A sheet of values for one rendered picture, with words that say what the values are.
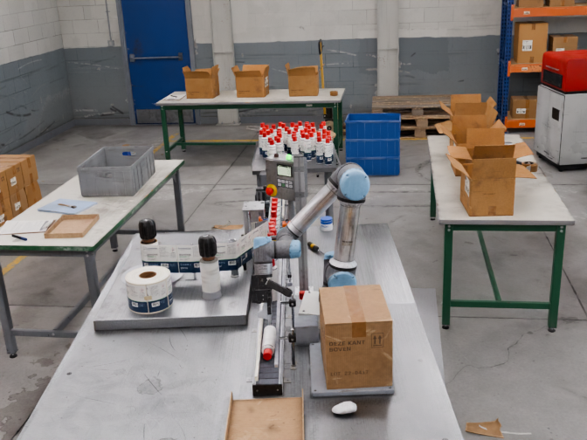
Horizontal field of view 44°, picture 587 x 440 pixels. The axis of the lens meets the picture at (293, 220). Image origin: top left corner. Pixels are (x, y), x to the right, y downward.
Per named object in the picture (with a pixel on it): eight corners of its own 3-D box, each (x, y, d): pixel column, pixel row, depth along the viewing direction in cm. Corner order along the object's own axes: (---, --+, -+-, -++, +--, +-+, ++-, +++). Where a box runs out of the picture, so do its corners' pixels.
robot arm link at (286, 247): (299, 234, 303) (272, 235, 302) (300, 243, 292) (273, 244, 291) (299, 251, 305) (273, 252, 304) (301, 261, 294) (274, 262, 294)
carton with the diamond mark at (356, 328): (321, 347, 289) (318, 287, 280) (380, 344, 289) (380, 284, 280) (327, 390, 261) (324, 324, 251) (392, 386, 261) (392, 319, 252)
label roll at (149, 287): (172, 312, 318) (169, 282, 313) (126, 315, 316) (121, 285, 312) (175, 292, 337) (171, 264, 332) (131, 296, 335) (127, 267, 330)
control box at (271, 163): (279, 191, 343) (277, 153, 337) (308, 196, 334) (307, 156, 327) (265, 197, 335) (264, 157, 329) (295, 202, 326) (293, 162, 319)
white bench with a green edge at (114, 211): (111, 247, 634) (98, 160, 606) (193, 249, 623) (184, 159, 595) (-2, 361, 457) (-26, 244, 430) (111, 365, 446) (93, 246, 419)
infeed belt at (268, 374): (270, 232, 417) (269, 225, 416) (284, 231, 417) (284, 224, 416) (256, 394, 262) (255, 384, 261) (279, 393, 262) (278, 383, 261)
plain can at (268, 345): (263, 325, 292) (259, 350, 273) (276, 324, 292) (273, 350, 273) (264, 336, 294) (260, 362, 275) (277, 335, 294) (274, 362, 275)
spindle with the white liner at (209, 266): (203, 292, 336) (197, 232, 326) (222, 291, 336) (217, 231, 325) (201, 300, 327) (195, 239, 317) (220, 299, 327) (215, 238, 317)
